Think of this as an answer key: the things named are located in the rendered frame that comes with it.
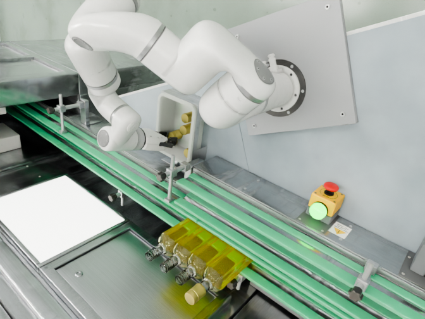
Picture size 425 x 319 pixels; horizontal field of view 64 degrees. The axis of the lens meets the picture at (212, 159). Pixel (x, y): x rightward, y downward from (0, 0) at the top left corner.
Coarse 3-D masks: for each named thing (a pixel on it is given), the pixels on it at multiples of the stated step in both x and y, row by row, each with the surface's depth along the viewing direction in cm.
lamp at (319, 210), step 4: (312, 204) 91; (316, 204) 90; (320, 204) 90; (324, 204) 90; (312, 208) 90; (316, 208) 90; (320, 208) 89; (324, 208) 90; (312, 212) 90; (316, 212) 90; (320, 212) 89; (324, 212) 89; (312, 216) 91; (316, 216) 90; (320, 216) 90; (324, 216) 91
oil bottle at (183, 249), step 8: (200, 232) 102; (208, 232) 102; (184, 240) 98; (192, 240) 98; (200, 240) 99; (208, 240) 100; (176, 248) 95; (184, 248) 95; (192, 248) 95; (184, 256) 93; (184, 264) 94
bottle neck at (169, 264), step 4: (172, 256) 94; (176, 256) 94; (168, 260) 92; (172, 260) 92; (176, 260) 93; (160, 264) 91; (164, 264) 91; (168, 264) 91; (172, 264) 92; (176, 264) 93; (160, 268) 92; (164, 268) 92; (168, 268) 91; (172, 268) 93; (164, 272) 91
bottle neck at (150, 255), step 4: (160, 244) 97; (152, 248) 96; (156, 248) 95; (160, 248) 96; (148, 252) 94; (152, 252) 94; (156, 252) 95; (160, 252) 96; (148, 256) 95; (152, 256) 94; (156, 256) 95; (148, 260) 95
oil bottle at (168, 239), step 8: (184, 224) 104; (192, 224) 105; (168, 232) 100; (176, 232) 100; (184, 232) 101; (192, 232) 102; (160, 240) 98; (168, 240) 97; (176, 240) 98; (168, 248) 96
